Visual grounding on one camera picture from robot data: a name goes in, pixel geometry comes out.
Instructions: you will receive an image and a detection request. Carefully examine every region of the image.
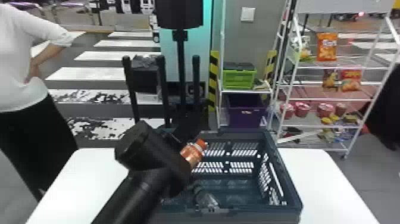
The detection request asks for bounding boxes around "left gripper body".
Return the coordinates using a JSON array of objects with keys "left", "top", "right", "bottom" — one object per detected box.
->
[{"left": 171, "top": 113, "right": 201, "bottom": 145}]

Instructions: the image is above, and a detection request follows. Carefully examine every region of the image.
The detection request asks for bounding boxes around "orange bottle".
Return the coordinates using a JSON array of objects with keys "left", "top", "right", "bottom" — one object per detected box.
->
[{"left": 179, "top": 138, "right": 209, "bottom": 170}]

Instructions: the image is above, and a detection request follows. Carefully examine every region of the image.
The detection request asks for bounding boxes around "purple crate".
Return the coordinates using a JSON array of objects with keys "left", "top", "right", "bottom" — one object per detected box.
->
[{"left": 226, "top": 93, "right": 268, "bottom": 129}]

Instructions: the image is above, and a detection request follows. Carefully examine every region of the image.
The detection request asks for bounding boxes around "clear bottle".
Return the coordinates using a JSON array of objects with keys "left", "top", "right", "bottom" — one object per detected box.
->
[{"left": 192, "top": 183, "right": 221, "bottom": 212}]

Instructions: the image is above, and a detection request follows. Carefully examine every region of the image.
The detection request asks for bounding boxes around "green basket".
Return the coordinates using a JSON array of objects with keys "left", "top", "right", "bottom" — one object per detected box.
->
[{"left": 222, "top": 61, "right": 258, "bottom": 91}]

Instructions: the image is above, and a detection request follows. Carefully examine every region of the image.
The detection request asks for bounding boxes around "white shelf trolley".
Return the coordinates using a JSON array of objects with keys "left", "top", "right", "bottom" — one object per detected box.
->
[{"left": 216, "top": 0, "right": 276, "bottom": 130}]

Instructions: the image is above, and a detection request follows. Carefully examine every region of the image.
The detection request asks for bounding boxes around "blue basket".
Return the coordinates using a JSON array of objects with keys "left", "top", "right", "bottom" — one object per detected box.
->
[{"left": 149, "top": 127, "right": 304, "bottom": 224}]

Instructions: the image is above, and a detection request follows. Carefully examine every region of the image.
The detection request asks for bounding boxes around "red noodle cup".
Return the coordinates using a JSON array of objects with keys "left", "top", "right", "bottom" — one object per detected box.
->
[
  {"left": 335, "top": 102, "right": 348, "bottom": 117},
  {"left": 294, "top": 101, "right": 311, "bottom": 119},
  {"left": 317, "top": 102, "right": 335, "bottom": 119},
  {"left": 280, "top": 102, "right": 295, "bottom": 120}
]

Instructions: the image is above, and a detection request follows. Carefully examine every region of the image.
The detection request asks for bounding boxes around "white snack packet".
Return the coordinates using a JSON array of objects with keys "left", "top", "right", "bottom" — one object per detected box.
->
[{"left": 288, "top": 33, "right": 313, "bottom": 62}]

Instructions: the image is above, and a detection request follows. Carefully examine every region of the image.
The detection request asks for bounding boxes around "person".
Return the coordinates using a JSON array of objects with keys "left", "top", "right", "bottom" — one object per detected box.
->
[{"left": 0, "top": 2, "right": 79, "bottom": 201}]

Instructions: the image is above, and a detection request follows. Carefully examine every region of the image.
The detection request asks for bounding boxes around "red snack packet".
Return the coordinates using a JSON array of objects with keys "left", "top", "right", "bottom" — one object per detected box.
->
[{"left": 339, "top": 69, "right": 363, "bottom": 92}]

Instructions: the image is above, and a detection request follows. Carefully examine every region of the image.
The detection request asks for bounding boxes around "striped post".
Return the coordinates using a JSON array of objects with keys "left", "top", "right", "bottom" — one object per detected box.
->
[
  {"left": 264, "top": 49, "right": 278, "bottom": 83},
  {"left": 208, "top": 49, "right": 220, "bottom": 111}
]

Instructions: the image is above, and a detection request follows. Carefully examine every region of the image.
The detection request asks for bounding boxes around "white wall plate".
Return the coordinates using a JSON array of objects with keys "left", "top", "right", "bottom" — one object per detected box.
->
[{"left": 240, "top": 6, "right": 256, "bottom": 23}]

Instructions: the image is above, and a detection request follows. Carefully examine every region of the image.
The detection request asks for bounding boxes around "white wire rack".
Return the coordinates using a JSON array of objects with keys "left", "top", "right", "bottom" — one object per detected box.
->
[{"left": 268, "top": 0, "right": 400, "bottom": 160}]

